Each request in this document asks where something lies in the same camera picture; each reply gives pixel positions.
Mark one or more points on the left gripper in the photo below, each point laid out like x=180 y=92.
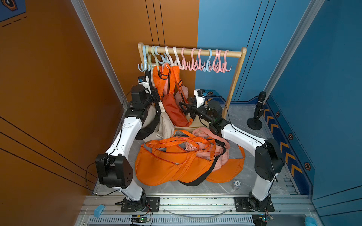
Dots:
x=153 y=93

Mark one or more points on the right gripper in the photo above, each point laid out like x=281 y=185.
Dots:
x=190 y=110

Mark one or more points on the red-orange sling bag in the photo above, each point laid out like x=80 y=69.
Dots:
x=172 y=92

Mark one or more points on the pink crescent sling bag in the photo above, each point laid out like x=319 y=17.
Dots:
x=207 y=134

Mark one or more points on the large orange crescent bag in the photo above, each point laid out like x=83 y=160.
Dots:
x=195 y=166

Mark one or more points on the black crescent sling bag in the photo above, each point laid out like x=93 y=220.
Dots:
x=146 y=131

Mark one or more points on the black and orange sling bag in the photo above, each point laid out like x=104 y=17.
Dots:
x=203 y=175

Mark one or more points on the orange crescent sling bag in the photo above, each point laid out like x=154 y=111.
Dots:
x=228 y=171

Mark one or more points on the pink rectangular waist bag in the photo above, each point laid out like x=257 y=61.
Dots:
x=204 y=152

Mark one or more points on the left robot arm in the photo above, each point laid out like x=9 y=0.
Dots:
x=113 y=169

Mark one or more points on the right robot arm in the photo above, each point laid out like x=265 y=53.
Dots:
x=268 y=161

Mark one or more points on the wooden garment rack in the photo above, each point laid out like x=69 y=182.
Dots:
x=240 y=55

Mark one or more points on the black microphone on stand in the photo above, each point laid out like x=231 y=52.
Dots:
x=254 y=122

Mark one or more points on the green circuit board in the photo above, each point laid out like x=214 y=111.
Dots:
x=138 y=220

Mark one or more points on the blue sponge block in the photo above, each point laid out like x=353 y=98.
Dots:
x=98 y=211

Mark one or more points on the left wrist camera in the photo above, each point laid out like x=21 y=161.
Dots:
x=144 y=80

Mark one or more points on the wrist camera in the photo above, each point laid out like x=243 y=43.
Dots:
x=144 y=80
x=200 y=97

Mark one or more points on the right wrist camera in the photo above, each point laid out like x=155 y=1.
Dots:
x=200 y=97

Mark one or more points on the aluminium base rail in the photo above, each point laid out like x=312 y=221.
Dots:
x=200 y=210

